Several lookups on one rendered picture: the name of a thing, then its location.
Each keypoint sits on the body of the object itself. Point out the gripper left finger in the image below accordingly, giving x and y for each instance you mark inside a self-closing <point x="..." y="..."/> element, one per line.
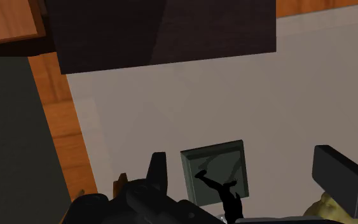
<point x="141" y="204"/>

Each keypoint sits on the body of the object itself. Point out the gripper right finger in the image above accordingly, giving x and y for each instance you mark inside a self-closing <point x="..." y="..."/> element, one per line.
<point x="336" y="176"/>

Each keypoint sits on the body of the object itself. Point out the small brown object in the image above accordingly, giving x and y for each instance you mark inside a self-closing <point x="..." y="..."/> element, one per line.
<point x="119" y="186"/>

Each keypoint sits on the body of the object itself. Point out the yellow-green lumpy object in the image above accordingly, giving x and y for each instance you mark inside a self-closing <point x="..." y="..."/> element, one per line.
<point x="327" y="206"/>

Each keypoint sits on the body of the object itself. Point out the black figure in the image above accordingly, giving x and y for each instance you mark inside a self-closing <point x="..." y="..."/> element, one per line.
<point x="228" y="198"/>

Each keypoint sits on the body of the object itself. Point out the dark green square tray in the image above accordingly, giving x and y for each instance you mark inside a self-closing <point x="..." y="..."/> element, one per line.
<point x="222" y="164"/>

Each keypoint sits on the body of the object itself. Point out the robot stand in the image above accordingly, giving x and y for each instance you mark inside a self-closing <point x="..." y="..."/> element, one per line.
<point x="166" y="31"/>

